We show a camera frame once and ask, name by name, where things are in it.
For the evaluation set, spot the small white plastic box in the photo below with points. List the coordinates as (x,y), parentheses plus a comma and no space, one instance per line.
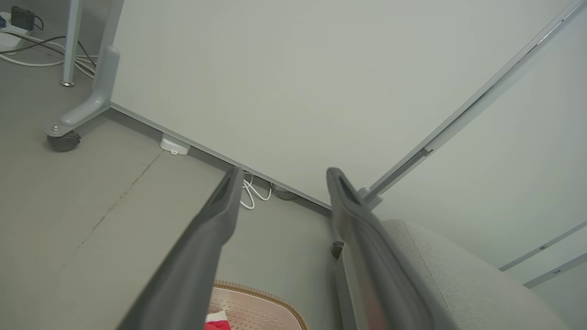
(174,145)

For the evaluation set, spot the black power adapter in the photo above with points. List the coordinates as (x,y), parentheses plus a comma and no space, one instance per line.
(22,17)

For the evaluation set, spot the grey metal frame bar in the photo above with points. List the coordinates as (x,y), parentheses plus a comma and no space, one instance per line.
(527,160)

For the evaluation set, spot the grey fabric chair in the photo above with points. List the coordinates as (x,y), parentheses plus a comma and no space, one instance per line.
(467,288)

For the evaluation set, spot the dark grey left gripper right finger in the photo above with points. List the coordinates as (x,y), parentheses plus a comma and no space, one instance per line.
(371,266)

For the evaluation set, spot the grey metal table leg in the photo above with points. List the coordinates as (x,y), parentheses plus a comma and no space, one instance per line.
(71,41)

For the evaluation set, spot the small black caster wheel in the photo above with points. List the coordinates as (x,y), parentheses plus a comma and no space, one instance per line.
(337,249)

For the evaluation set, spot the white partition panel with foot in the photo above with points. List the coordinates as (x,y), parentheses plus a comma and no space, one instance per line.
(298,82)

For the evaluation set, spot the red item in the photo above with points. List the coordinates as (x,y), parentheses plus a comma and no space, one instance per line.
(218,325)

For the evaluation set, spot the white power strip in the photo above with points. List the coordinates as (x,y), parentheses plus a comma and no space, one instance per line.
(9,39)

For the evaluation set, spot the dark grey caster wheel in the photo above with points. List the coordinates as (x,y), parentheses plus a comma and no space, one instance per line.
(63,141)

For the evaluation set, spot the grey partition foot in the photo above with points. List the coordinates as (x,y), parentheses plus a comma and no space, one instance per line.
(284,193)

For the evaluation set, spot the cream perforated laundry basket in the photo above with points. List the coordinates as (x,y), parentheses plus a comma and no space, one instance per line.
(261,309)

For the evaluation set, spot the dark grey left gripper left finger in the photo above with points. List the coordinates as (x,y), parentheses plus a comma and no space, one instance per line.
(192,256)

